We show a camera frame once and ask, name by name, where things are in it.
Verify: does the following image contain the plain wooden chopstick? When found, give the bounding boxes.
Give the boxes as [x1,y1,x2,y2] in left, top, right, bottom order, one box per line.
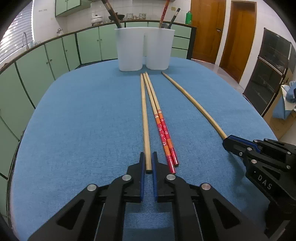
[161,71,227,140]
[140,73,152,174]

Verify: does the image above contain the green lower kitchen cabinets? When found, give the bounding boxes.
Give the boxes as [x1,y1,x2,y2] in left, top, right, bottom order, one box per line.
[0,20,197,217]

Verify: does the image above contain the green kitchen cabinets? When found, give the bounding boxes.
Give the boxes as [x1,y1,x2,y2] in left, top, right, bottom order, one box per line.
[0,20,197,217]
[55,0,91,17]

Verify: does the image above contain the green upper kitchen cabinets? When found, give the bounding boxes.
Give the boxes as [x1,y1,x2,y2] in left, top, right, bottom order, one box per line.
[55,0,91,17]

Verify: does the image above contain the blue table cloth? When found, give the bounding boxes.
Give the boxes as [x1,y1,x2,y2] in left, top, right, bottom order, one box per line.
[10,58,274,240]

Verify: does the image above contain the black oven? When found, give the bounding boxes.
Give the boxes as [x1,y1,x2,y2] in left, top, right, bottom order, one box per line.
[243,28,295,116]

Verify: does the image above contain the wooden door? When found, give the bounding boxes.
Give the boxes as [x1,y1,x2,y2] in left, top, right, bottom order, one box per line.
[191,0,226,64]
[219,1,256,82]

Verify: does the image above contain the white double utensil holder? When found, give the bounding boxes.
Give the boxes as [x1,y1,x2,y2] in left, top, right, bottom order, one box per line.
[115,27,175,72]

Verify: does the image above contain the black chopstick in holder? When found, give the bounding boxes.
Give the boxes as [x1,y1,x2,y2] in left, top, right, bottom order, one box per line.
[167,8,181,29]

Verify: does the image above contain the green bottle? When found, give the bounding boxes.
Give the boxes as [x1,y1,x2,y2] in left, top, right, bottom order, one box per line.
[185,11,193,25]

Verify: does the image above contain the black wok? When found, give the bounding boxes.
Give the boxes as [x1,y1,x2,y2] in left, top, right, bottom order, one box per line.
[108,12,125,23]

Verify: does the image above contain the white pot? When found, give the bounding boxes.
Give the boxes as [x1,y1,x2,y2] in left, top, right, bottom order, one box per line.
[91,15,103,26]

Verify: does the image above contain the red chopstick in holder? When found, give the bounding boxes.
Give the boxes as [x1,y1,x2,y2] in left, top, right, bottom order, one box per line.
[159,0,170,28]

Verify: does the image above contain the dark brown chopstick in holder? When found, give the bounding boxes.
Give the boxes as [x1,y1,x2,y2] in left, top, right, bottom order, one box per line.
[102,0,122,29]

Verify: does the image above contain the chrome sink faucet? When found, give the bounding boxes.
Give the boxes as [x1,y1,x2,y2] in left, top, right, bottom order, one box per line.
[22,32,29,51]

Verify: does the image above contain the window blinds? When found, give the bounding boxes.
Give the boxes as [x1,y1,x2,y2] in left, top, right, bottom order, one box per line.
[1,1,34,68]

